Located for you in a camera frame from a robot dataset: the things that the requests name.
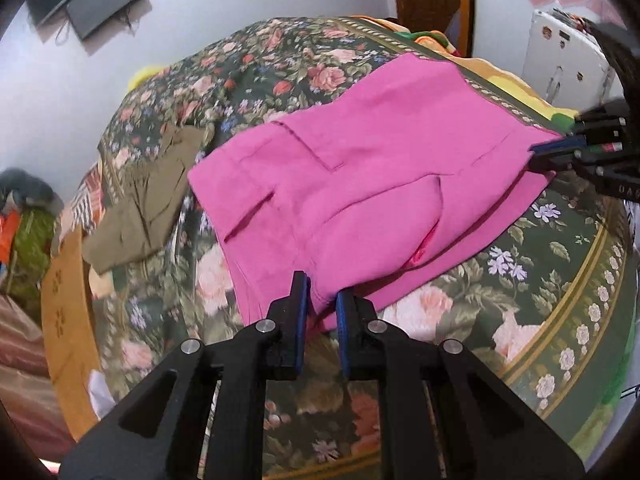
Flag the orange patterned cloth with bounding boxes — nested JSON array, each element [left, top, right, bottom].
[[40, 227, 103, 443]]

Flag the yellow cloth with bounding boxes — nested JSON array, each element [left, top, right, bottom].
[[127, 62, 168, 92]]

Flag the olive green garment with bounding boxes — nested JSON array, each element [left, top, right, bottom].
[[81, 124, 207, 276]]

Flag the pink pants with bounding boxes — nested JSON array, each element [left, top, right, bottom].
[[187, 52, 563, 333]]

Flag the pile of clothes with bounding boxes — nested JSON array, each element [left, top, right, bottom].
[[0, 167, 65, 311]]

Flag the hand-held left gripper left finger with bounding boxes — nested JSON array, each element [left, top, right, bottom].
[[59, 270, 309, 480]]

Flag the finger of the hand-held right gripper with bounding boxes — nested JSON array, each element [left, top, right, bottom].
[[525, 150, 608, 175], [529, 133, 626, 157]]

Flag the floral bedsheet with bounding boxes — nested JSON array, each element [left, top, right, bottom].
[[50, 16, 632, 478]]

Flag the colourful striped cloth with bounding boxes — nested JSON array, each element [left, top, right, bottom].
[[372, 16, 471, 60]]

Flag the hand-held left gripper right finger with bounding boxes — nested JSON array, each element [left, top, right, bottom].
[[335, 288, 587, 480]]

